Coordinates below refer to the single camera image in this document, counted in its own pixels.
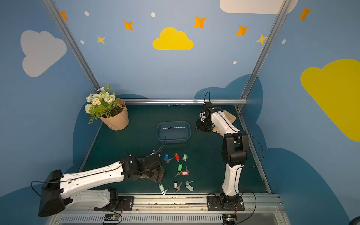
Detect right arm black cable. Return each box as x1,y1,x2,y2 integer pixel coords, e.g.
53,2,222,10
203,91,264,225

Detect left controller board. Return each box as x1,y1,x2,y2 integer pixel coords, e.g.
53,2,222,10
103,214,122,224

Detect key with blue tag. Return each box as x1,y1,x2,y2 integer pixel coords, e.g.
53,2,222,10
164,154,173,164

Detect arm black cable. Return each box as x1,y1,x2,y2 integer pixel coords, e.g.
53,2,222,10
203,91,264,225
30,136,167,197

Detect key with red tag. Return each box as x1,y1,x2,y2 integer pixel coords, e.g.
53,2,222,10
181,167,189,176
174,153,180,162

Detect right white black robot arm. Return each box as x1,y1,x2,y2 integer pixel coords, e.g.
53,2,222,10
196,101,249,209

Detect controller board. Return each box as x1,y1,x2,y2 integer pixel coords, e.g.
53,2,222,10
103,214,122,224
222,213,237,225

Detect key with light green tag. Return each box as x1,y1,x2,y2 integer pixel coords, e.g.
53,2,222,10
182,154,188,161

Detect key with pale green tag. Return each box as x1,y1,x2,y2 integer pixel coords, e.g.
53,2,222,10
186,181,194,192

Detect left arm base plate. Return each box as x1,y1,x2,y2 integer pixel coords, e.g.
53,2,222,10
94,196,135,212

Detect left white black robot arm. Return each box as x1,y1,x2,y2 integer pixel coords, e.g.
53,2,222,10
38,154,166,217

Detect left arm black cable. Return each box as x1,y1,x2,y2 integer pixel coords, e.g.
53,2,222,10
30,136,167,197

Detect key with green white tag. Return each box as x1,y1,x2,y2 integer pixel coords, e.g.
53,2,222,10
158,183,168,195

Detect terracotta flower pot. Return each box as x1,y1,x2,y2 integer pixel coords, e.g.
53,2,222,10
100,108,129,131

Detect beige work glove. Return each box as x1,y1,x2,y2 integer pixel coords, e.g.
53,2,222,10
211,111,240,136

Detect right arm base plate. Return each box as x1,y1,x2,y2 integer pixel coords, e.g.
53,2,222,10
206,195,245,211

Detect key with bright green tag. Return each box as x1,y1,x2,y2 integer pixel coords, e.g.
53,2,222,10
175,164,182,177

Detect translucent blue storage box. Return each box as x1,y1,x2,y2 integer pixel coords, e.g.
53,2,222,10
156,121,191,144

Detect white artificial flowers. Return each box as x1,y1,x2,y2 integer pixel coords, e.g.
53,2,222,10
84,84,127,124

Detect right controller board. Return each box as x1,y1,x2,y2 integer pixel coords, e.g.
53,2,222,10
222,213,237,225

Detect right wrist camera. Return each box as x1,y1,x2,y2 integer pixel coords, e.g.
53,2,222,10
200,112,207,121

